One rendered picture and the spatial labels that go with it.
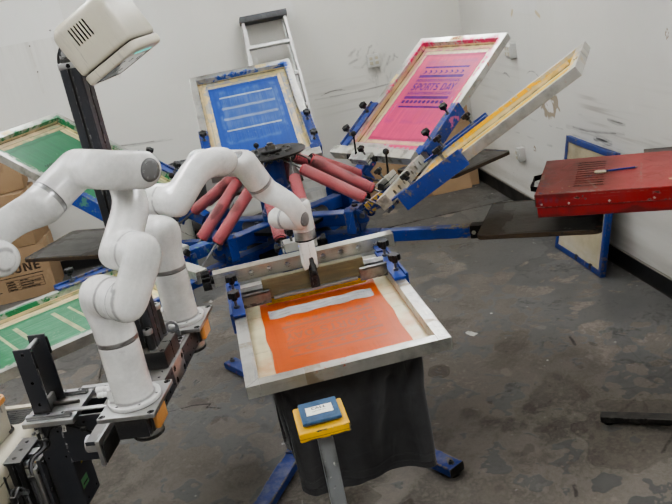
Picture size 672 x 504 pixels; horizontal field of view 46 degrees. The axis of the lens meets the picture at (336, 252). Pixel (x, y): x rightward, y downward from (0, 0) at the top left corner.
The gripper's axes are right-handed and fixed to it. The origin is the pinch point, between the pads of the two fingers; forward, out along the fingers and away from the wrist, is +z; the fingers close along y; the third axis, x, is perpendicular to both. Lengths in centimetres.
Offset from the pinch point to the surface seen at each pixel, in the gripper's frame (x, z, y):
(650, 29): 200, -42, -121
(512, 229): 80, 6, -20
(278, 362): -18.8, 5.9, 44.0
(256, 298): -20.7, 1.0, 2.7
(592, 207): 103, -3, 2
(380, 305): 17.7, 5.9, 21.5
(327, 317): 0.0, 5.9, 20.9
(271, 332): -18.6, 5.9, 22.0
